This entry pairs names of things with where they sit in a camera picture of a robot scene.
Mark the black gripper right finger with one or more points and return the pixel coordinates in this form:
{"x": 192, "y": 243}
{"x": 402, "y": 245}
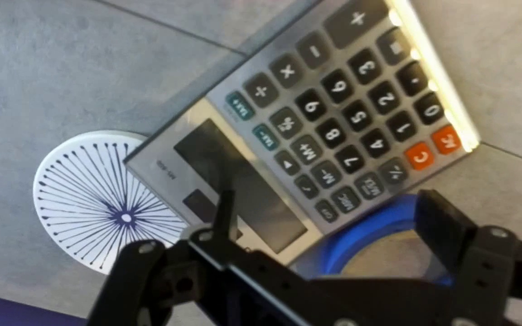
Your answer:
{"x": 483, "y": 265}

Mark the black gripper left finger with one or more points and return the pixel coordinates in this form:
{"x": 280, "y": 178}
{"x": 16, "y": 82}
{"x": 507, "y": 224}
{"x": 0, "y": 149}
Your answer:
{"x": 152, "y": 283}

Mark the white round coaster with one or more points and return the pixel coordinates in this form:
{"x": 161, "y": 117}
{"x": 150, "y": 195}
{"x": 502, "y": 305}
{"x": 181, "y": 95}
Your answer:
{"x": 85, "y": 200}

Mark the blue seal tape roll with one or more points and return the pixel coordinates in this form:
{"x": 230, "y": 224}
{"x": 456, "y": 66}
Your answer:
{"x": 362, "y": 233}

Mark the silver desk calculator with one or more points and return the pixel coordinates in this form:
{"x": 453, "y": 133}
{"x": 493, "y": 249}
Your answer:
{"x": 333, "y": 109}

